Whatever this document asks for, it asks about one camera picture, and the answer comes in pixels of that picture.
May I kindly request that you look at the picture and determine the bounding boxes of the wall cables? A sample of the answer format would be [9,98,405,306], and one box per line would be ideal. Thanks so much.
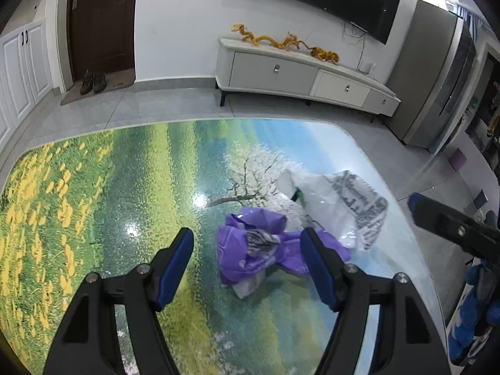
[344,21,370,48]

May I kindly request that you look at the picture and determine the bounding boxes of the purple plastic bag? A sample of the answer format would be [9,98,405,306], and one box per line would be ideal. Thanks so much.
[216,208,352,299]

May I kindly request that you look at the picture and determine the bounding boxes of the purple stool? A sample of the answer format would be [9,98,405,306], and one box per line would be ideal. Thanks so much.
[449,148,468,171]

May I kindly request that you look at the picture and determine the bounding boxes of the brown doormat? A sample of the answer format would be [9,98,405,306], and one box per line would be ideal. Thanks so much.
[60,68,137,106]

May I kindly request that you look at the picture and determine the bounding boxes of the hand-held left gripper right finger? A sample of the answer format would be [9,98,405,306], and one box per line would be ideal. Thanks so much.
[300,227,450,375]

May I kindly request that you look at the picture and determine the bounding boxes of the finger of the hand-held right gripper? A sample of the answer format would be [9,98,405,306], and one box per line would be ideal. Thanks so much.
[407,193,500,260]

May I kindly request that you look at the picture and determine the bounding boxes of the person's blue patterned clothing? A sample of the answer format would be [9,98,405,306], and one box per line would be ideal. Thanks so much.
[447,263,500,366]

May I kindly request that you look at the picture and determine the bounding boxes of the landscape printed table cover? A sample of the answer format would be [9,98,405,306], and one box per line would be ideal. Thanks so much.
[0,119,446,375]

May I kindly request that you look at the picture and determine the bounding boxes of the small golden ornament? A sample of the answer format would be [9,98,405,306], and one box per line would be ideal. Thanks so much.
[310,46,342,65]

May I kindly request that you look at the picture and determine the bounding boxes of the long golden dragon ornament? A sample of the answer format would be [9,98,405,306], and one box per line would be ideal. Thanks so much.
[232,23,310,53]

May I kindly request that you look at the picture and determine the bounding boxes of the dark brown door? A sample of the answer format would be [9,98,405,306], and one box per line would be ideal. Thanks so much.
[66,0,140,90]

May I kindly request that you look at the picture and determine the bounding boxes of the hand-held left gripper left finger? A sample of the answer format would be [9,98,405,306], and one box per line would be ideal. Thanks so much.
[42,227,195,375]

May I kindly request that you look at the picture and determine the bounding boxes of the white television cabinet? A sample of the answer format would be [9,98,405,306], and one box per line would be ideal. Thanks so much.
[215,37,402,116]

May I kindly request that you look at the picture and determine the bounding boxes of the white plastic bag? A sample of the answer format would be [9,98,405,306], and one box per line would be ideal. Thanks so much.
[275,169,389,251]

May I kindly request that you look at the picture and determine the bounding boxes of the grey refrigerator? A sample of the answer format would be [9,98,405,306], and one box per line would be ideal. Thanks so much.
[385,0,478,153]

